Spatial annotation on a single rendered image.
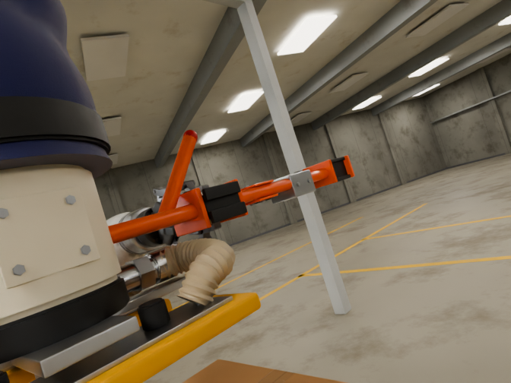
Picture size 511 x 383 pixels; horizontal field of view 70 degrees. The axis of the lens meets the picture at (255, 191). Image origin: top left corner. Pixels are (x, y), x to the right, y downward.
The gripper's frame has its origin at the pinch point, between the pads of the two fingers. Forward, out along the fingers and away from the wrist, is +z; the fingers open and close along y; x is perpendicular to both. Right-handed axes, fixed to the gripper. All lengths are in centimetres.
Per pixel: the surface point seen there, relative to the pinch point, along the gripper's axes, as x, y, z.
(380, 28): -708, -256, -208
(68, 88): 21.0, -15.1, 9.4
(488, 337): -205, 123, -34
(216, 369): -1.2, 29.0, -14.8
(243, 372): -1.5, 29.0, -7.4
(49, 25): 20.2, -23.1, 7.7
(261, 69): -241, -120, -164
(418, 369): -163, 123, -63
